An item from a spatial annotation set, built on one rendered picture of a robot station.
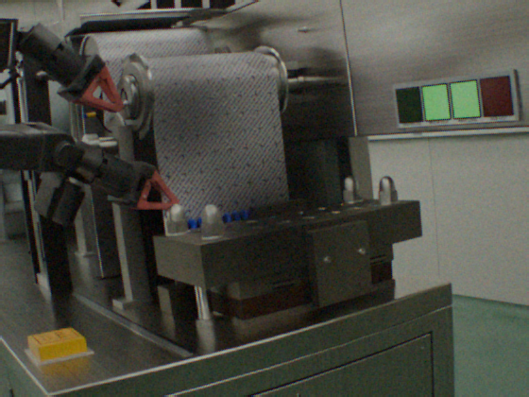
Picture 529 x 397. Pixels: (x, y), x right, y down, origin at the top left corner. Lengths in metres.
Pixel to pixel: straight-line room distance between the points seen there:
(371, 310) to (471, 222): 3.18
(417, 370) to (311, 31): 0.63
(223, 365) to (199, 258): 0.15
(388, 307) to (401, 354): 0.09
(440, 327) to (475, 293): 3.13
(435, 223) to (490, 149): 0.68
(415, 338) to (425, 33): 0.47
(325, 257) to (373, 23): 0.40
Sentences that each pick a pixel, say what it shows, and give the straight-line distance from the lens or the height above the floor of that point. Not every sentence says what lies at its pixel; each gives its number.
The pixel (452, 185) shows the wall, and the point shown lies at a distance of 4.23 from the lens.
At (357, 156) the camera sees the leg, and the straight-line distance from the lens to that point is 1.48.
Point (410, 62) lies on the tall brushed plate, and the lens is 1.08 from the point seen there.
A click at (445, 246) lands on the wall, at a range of 4.35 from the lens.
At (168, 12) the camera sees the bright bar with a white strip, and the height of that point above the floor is 1.45.
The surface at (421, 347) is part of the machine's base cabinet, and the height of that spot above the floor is 0.81.
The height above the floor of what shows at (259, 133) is 1.16.
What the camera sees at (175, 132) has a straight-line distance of 1.11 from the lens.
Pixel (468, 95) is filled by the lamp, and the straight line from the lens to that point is 0.99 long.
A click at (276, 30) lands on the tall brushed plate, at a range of 1.37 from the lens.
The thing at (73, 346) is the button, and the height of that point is 0.91.
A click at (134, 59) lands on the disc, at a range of 1.15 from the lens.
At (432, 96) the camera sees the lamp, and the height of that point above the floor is 1.19.
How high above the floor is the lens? 1.16
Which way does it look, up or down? 6 degrees down
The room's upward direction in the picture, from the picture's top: 6 degrees counter-clockwise
